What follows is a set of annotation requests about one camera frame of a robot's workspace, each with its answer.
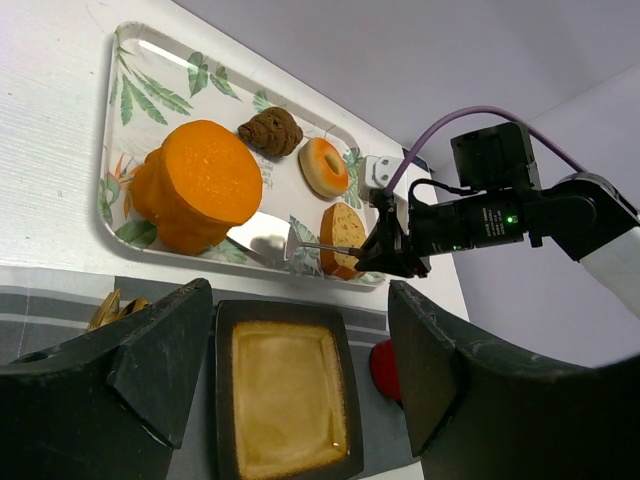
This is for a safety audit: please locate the gold fork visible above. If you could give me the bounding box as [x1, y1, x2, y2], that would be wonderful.
[86, 289, 120, 332]

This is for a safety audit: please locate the black square plate gold centre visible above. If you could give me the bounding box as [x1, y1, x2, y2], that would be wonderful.
[211, 300, 364, 479]

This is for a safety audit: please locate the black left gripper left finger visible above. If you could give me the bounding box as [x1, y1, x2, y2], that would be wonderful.
[1, 279, 213, 479]

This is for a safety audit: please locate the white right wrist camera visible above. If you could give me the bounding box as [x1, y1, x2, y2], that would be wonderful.
[357, 155, 408, 206]

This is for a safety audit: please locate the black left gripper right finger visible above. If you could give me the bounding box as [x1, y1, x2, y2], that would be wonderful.
[388, 281, 639, 479]

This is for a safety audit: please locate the round orange cake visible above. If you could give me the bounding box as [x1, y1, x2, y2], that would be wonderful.
[129, 120, 263, 255]

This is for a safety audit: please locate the grey striped placemat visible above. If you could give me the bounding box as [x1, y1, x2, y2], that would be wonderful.
[1, 267, 422, 479]

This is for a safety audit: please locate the leaf-patterned serving tray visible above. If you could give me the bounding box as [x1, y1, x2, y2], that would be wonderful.
[97, 22, 376, 283]

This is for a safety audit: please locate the blue table label right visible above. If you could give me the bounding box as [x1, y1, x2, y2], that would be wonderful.
[402, 148, 433, 173]

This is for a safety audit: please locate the silver cake server wooden handle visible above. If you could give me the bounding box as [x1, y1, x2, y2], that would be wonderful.
[226, 212, 361, 262]

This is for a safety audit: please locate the yellow loaf cake slice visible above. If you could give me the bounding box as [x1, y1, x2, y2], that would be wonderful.
[319, 202, 367, 281]

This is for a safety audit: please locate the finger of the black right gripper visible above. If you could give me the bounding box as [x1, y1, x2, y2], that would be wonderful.
[355, 219, 430, 278]

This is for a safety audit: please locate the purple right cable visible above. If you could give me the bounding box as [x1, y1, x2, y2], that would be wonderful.
[384, 104, 589, 196]

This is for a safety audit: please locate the glazed donut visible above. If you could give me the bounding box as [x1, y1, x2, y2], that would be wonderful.
[298, 137, 349, 199]

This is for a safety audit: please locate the brown chocolate bread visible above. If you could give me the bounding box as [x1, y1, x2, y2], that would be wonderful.
[237, 107, 303, 157]

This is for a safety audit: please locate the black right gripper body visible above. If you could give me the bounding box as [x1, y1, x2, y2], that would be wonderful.
[371, 190, 525, 261]

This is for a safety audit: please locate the red cup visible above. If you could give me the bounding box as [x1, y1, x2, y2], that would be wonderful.
[369, 340, 402, 405]

